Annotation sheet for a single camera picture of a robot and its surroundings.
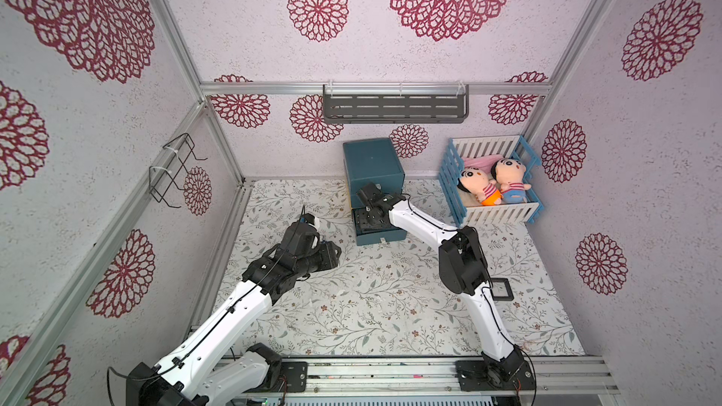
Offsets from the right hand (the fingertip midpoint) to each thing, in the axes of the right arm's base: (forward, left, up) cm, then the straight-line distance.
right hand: (376, 220), depth 100 cm
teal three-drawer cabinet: (+14, +2, +15) cm, 21 cm away
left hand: (-21, +12, +13) cm, 27 cm away
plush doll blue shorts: (+16, -48, +7) cm, 51 cm away
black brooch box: (-22, -40, -7) cm, 46 cm away
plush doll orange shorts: (+11, -41, +4) cm, 42 cm away
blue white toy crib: (+4, -32, +2) cm, 32 cm away
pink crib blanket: (+27, -44, +4) cm, 51 cm away
